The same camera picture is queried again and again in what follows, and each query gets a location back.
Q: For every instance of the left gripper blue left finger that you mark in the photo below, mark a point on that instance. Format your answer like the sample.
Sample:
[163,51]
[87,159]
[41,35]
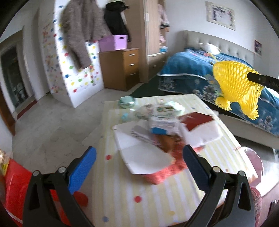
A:
[39,206]

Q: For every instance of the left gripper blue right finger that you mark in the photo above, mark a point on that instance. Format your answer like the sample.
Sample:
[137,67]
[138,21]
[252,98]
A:
[228,200]

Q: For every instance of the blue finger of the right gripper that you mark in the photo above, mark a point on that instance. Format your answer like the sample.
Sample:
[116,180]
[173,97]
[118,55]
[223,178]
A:
[264,80]

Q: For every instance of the yellow foam fruit net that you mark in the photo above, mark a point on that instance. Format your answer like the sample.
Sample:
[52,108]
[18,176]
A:
[232,77]

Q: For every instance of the coral knitted glove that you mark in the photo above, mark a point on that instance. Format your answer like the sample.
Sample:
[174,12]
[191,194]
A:
[173,146]

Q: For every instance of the white cardboard sheet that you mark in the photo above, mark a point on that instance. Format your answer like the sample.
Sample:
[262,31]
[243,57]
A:
[139,156]

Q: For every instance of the pink trash bag bin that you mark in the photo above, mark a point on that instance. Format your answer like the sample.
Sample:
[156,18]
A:
[254,167]

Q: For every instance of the red box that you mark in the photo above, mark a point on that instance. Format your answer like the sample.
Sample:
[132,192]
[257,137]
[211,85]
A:
[18,179]

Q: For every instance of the beige tufted headboard bed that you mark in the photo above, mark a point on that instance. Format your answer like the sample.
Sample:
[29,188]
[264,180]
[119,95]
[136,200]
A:
[237,126]

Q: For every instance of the white pillow on bed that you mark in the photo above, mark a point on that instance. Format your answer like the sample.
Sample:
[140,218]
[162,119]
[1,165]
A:
[210,48]

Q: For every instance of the blue floral bed blanket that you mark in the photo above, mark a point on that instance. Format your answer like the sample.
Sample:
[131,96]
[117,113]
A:
[188,72]

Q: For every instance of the dark red booklet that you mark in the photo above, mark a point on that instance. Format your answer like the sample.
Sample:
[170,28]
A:
[194,119]

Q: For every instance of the yellow striped dotted tablecloth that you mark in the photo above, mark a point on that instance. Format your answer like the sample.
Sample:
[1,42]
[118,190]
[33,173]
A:
[164,198]

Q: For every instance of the white blue tissue packet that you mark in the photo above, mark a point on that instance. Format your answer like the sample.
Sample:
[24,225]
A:
[163,126]

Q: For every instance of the clear plastic wrapper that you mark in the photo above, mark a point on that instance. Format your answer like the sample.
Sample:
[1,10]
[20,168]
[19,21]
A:
[161,110]

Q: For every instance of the white polka dot cabinet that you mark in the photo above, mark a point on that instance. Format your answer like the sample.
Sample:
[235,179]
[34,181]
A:
[67,83]

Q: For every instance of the wooden wardrobe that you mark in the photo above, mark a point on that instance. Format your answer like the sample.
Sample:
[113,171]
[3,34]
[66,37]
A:
[145,32]

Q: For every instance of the brown wooden drawer cabinet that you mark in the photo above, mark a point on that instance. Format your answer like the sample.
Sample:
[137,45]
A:
[120,69]

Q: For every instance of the purple plastic storage box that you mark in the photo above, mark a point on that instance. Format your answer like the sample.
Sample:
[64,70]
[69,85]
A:
[113,43]

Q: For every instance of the black hanging coat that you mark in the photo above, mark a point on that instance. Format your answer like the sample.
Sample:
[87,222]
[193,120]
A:
[113,18]

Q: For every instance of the grey-brown fuzzy coat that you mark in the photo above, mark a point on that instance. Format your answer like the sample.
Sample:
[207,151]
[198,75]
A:
[83,21]

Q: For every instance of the small wall photo frame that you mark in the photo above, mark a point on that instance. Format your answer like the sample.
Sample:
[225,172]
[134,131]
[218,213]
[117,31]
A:
[257,47]

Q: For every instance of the framed wall picture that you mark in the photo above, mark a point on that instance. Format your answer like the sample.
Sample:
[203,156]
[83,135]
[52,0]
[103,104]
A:
[220,15]

